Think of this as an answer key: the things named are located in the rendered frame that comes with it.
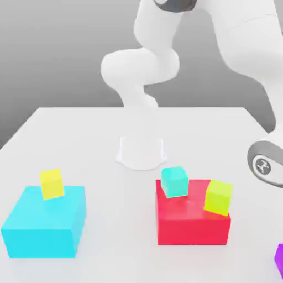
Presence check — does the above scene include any small turquoise cube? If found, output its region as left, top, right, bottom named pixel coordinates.
left=161, top=166, right=190, bottom=198

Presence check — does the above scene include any small lime cube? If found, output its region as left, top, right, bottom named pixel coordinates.
left=203, top=179, right=234, bottom=217

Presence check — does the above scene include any small yellow cube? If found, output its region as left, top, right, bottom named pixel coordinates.
left=39, top=169, right=65, bottom=200

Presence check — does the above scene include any small purple cube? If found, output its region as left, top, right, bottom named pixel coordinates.
left=274, top=243, right=283, bottom=280

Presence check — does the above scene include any large red box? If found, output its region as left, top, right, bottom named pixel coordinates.
left=155, top=179, right=232, bottom=246

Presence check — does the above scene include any large cyan box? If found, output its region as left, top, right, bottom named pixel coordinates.
left=1, top=185, right=87, bottom=259

